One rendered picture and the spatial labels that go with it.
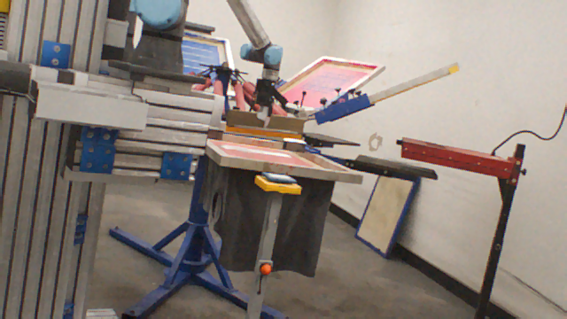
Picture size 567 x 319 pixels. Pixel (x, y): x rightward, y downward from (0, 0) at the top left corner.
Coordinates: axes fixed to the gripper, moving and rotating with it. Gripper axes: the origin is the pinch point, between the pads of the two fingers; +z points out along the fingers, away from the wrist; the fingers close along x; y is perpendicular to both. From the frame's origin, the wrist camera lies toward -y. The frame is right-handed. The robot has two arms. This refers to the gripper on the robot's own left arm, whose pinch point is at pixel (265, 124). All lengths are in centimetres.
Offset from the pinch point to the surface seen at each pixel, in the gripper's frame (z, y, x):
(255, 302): 57, 12, 65
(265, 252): 39, 12, 65
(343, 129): 16, -200, -341
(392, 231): 85, -187, -176
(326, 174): 11.5, -13.4, 45.6
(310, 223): 34, -16, 35
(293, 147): 9.3, -19.8, -11.1
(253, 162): 11.1, 16.3, 45.7
